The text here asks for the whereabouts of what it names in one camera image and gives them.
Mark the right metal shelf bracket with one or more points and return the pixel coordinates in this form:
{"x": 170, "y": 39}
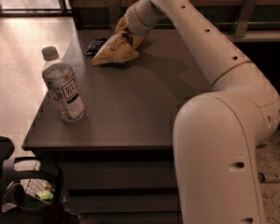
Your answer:
{"x": 245, "y": 13}

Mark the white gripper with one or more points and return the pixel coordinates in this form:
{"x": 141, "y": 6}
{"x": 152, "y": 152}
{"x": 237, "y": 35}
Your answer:
{"x": 132, "y": 20}

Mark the wire mesh basket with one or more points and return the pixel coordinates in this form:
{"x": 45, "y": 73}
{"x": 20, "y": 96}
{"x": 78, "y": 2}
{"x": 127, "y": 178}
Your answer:
{"x": 38, "y": 187}

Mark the dark blue rxbar wrapper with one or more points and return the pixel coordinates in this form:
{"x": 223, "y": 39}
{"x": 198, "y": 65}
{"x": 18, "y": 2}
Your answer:
{"x": 95, "y": 45}

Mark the brown sea salt chip bag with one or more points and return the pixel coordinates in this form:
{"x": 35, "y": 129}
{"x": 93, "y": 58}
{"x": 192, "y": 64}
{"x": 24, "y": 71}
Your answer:
{"x": 120, "y": 47}

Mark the grey drawer cabinet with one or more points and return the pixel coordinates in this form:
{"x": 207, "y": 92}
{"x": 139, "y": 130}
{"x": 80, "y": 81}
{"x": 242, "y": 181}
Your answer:
{"x": 117, "y": 160}

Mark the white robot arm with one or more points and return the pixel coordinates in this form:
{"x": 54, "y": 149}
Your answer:
{"x": 216, "y": 134}

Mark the metal shelf bracket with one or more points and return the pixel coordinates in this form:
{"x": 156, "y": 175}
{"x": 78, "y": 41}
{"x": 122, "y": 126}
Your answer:
{"x": 114, "y": 12}
{"x": 245, "y": 13}

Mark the clear tea water bottle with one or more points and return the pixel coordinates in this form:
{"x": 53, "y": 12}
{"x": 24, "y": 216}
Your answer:
{"x": 62, "y": 86}

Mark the white power strip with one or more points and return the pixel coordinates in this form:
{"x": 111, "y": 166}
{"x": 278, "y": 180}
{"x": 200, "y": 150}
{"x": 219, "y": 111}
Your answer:
{"x": 269, "y": 178}

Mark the grey wall shelf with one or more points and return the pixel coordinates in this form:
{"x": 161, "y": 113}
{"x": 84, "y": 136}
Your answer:
{"x": 255, "y": 36}

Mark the left metal shelf bracket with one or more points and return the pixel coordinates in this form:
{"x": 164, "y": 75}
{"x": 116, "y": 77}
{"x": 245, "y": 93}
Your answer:
{"x": 114, "y": 12}

